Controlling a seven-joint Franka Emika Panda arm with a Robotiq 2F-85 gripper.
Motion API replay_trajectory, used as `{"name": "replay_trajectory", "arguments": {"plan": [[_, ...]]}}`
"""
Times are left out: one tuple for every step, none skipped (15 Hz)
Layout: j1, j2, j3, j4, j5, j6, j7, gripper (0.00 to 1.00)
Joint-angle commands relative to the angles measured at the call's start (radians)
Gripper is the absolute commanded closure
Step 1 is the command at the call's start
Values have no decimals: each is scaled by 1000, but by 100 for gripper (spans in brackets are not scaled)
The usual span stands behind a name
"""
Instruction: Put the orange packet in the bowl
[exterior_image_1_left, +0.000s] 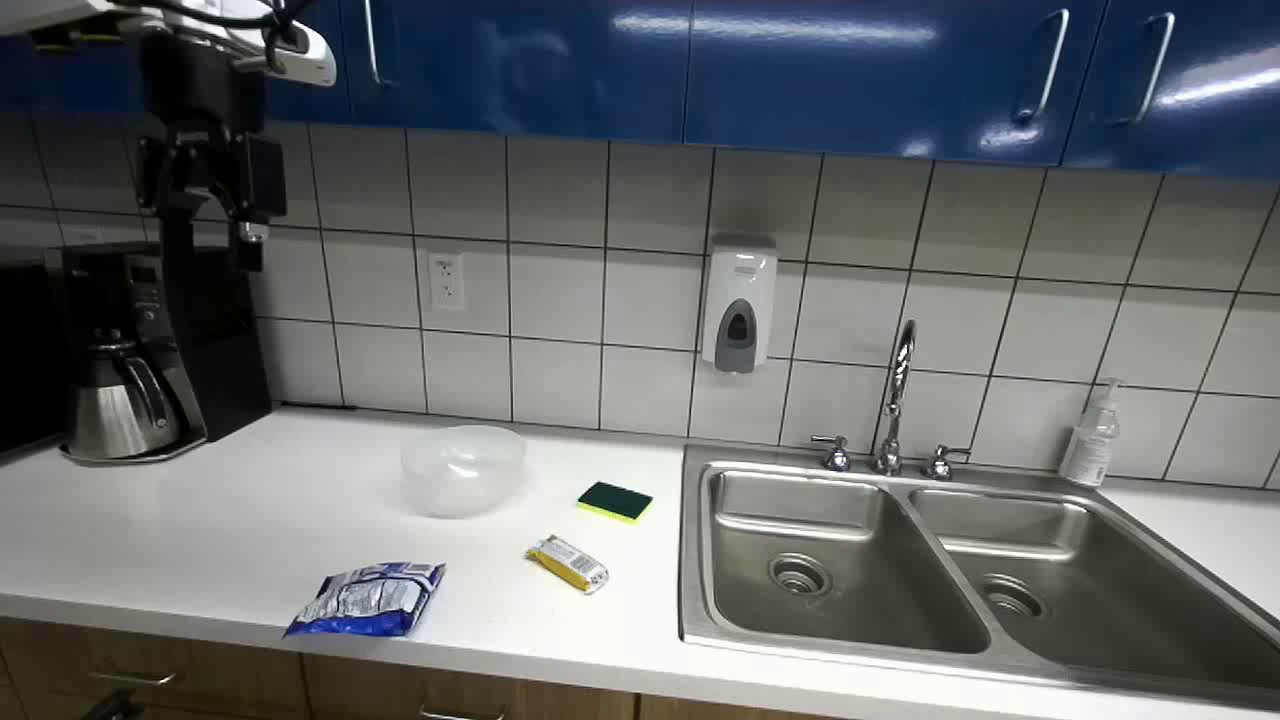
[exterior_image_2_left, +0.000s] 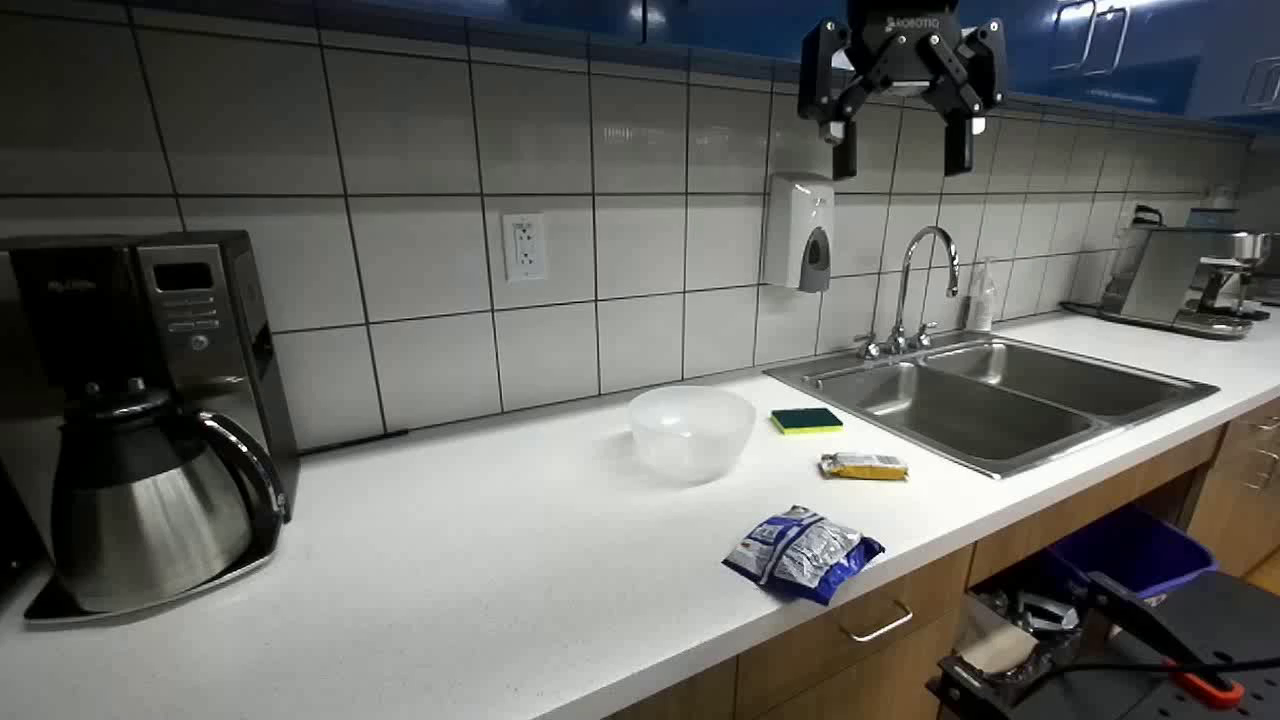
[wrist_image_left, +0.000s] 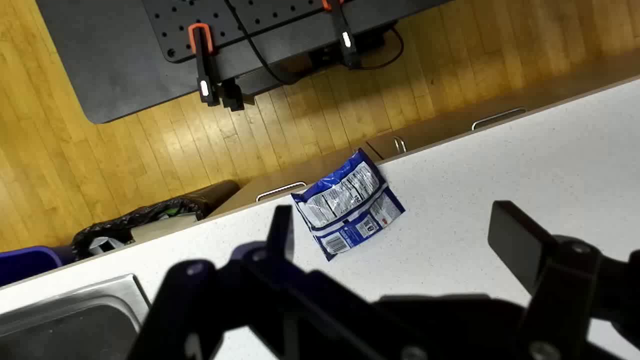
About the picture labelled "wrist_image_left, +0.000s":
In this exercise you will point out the wooden drawer front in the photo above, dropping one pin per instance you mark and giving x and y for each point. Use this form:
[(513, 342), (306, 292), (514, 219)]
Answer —
[(300, 176), (527, 100)]

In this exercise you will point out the blue and white snack packet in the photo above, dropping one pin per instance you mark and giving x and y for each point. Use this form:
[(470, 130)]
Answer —
[(351, 203)]

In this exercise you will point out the blue plastic bin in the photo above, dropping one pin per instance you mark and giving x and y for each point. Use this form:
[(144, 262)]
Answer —
[(26, 265)]

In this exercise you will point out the orange and black bar clamp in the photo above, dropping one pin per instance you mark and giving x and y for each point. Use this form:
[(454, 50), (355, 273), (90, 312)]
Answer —
[(345, 33), (203, 62)]

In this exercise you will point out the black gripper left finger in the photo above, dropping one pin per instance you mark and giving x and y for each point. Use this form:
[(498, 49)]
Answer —
[(281, 230)]

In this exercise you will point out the trash bin with black bag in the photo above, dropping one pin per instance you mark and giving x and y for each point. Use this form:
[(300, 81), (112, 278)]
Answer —
[(132, 223)]

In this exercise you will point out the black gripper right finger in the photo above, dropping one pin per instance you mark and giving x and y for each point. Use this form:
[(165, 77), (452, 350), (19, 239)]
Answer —
[(521, 242)]

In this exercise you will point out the black perforated mounting board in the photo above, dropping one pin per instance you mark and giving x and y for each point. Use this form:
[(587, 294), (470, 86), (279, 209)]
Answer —
[(272, 16)]

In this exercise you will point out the stainless steel double sink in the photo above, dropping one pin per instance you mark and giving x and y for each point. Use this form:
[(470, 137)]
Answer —
[(61, 323)]

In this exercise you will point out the small metal drawer latch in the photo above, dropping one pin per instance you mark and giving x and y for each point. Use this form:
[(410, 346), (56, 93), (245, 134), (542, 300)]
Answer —
[(400, 144)]

